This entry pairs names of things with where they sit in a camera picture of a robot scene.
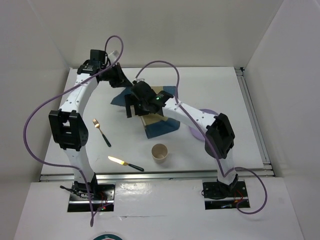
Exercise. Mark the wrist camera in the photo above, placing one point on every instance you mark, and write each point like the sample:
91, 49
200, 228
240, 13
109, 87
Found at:
97, 55
137, 80

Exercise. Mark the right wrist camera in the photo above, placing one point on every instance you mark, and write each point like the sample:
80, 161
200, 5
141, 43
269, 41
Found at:
137, 80

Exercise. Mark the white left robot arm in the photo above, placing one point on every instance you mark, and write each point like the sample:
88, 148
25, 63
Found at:
69, 130

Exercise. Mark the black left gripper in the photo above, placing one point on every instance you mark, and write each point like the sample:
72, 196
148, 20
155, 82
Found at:
120, 80

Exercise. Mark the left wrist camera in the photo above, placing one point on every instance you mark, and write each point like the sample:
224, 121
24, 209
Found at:
97, 55

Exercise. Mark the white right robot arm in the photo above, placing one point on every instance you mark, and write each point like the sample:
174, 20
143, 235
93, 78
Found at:
216, 129

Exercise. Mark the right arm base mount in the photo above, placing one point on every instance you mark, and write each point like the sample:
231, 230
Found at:
216, 199

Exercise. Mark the beige plastic cup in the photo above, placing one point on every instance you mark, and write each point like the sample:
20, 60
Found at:
159, 153

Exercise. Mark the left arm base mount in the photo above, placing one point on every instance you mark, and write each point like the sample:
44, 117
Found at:
103, 199

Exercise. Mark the blue beige checked cloth napkin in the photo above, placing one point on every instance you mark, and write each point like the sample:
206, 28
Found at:
155, 125

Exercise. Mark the gold knife green handle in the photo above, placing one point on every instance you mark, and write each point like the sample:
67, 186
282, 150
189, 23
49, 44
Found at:
123, 163

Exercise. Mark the green round sticker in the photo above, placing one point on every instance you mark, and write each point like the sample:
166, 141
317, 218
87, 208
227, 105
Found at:
108, 236

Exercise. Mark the gold fork green handle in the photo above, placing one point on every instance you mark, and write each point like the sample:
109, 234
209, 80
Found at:
98, 126

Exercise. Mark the aluminium right side rail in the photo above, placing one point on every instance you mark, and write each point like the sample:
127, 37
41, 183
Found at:
267, 170

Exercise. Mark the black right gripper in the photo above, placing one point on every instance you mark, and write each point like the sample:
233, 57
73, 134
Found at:
131, 99

